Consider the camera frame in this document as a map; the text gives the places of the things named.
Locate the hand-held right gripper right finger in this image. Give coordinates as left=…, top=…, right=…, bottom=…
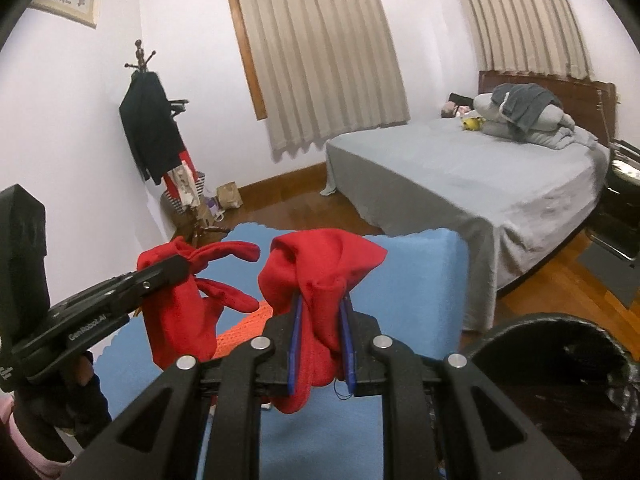
left=340, top=296, right=583, bottom=480

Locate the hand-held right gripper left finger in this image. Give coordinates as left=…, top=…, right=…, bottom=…
left=75, top=297, right=306, bottom=480

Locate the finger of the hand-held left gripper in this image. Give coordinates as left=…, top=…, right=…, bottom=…
left=99, top=254, right=194, bottom=302
left=106, top=289, right=157, bottom=322

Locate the red glove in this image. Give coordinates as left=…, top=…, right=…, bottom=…
left=136, top=239, right=262, bottom=372

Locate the orange knit cloth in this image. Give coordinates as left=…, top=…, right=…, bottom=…
left=212, top=310, right=273, bottom=361

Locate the red cloth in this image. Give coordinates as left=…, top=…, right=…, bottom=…
left=259, top=227, right=390, bottom=415

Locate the bin with black bag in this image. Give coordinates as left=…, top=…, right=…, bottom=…
left=452, top=312, right=640, bottom=480

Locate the person's left forearm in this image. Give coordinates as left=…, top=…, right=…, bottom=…
left=0, top=395, right=66, bottom=480

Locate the person's left hand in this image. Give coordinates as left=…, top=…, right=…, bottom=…
left=12, top=351, right=113, bottom=463

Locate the checkered bag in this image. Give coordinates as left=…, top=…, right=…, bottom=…
left=160, top=172, right=208, bottom=233

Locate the beige patterned cloth bag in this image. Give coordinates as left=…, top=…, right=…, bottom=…
left=170, top=160, right=201, bottom=211

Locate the blue towel mat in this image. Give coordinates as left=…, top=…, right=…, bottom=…
left=92, top=222, right=471, bottom=480

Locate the red garment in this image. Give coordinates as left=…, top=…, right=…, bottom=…
left=162, top=150, right=193, bottom=206

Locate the brown paper bag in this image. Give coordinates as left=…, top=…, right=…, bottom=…
left=216, top=181, right=244, bottom=209

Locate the black jacket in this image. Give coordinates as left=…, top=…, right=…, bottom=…
left=119, top=71, right=187, bottom=186

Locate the bed with grey sheet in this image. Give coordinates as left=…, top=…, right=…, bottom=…
left=320, top=115, right=613, bottom=333

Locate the wooden coat rack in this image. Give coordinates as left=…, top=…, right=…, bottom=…
left=124, top=39, right=233, bottom=248

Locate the wide beige curtain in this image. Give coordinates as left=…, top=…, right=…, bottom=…
left=234, top=0, right=411, bottom=163

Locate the dark grey floor mat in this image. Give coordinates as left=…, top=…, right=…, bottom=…
left=577, top=245, right=640, bottom=308

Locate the dark grey garment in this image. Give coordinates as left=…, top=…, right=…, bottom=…
left=491, top=83, right=565, bottom=135

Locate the grey folded duvet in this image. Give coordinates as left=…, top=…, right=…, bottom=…
left=472, top=92, right=598, bottom=150

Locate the black metal chair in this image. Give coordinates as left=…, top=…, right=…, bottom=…
left=585, top=137, right=640, bottom=261

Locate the white chair cushion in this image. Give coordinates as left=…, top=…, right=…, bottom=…
left=612, top=160, right=640, bottom=183

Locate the wooden headboard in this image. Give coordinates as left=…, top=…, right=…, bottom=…
left=477, top=70, right=617, bottom=148

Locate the grey gooseneck stand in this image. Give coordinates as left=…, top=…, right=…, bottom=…
left=594, top=87, right=613, bottom=147

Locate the narrow beige curtain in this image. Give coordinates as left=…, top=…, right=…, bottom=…
left=456, top=0, right=593, bottom=81

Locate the wooden window frame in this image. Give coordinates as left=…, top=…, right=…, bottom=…
left=227, top=0, right=268, bottom=122

